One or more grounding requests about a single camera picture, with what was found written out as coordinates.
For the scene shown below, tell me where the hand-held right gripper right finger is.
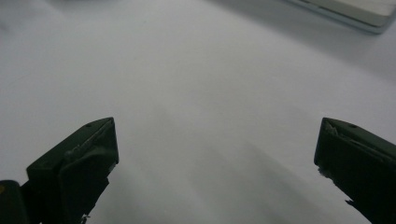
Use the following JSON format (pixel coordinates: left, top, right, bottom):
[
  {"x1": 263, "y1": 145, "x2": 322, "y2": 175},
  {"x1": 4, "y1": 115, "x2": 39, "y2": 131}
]
[{"x1": 313, "y1": 117, "x2": 396, "y2": 224}]

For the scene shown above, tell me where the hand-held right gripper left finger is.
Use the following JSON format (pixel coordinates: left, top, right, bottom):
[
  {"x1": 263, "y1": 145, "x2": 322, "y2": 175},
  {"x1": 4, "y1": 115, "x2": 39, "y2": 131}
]
[{"x1": 21, "y1": 117, "x2": 120, "y2": 224}]

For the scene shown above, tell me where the white flat box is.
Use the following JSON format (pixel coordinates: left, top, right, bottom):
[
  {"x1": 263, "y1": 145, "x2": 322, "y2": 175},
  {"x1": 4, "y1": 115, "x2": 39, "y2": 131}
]
[{"x1": 284, "y1": 0, "x2": 396, "y2": 35}]

